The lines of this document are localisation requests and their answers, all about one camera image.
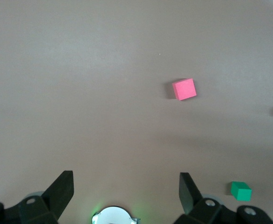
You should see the green foam cube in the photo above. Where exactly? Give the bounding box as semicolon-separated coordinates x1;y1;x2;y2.
230;181;253;201

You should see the brown table mat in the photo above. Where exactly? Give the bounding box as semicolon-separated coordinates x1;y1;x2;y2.
0;0;273;224

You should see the pink foam cube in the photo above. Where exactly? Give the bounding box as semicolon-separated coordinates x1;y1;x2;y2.
172;78;198;101

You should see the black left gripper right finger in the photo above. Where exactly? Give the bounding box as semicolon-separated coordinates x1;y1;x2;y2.
173;172;273;224

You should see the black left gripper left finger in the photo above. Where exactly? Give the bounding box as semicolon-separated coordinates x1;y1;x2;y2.
0;170;74;224

